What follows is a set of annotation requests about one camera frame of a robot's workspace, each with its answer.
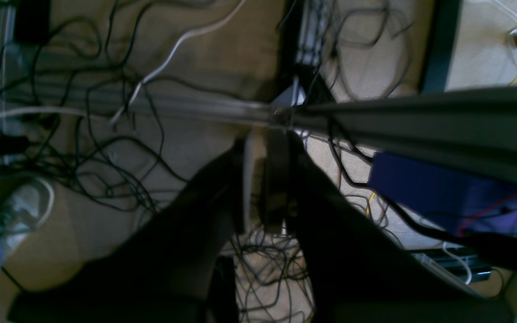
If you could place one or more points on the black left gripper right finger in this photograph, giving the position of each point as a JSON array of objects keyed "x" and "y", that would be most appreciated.
[{"x": 358, "y": 274}]

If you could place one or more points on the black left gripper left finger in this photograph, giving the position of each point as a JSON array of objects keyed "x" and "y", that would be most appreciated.
[{"x": 163, "y": 272}]

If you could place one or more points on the blue electronics box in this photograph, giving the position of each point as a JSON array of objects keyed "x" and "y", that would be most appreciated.
[{"x": 456, "y": 201}]

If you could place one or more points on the white grey sneaker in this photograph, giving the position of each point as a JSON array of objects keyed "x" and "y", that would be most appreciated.
[{"x": 24, "y": 208}]

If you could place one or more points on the grey aluminium frame rail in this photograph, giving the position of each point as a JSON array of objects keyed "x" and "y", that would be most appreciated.
[{"x": 473, "y": 130}]

